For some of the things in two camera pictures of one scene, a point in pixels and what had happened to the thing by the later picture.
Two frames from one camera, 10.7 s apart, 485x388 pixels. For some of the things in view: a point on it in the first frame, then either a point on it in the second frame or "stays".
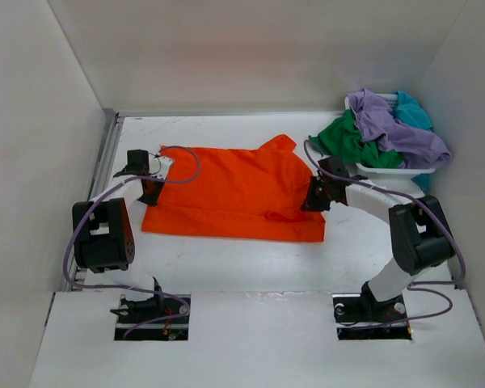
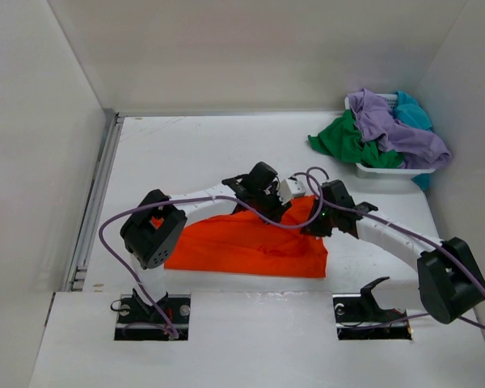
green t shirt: x=339 y=139 stays
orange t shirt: x=246 y=191 -> x=255 y=246
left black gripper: x=153 y=199 -> x=279 y=209
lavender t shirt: x=376 y=120 stays
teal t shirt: x=411 y=108 stays
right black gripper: x=310 y=202 -> x=318 y=230
